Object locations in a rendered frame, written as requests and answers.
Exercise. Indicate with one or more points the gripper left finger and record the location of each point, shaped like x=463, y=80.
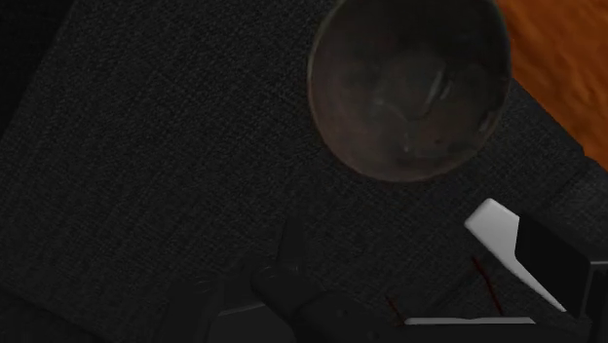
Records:
x=290, y=256

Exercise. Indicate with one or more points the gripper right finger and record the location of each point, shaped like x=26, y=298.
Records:
x=570, y=330

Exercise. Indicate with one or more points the dark brown bowl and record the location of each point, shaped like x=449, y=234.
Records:
x=403, y=95

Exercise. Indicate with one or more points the white phone with black screen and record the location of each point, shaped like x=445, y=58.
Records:
x=494, y=228

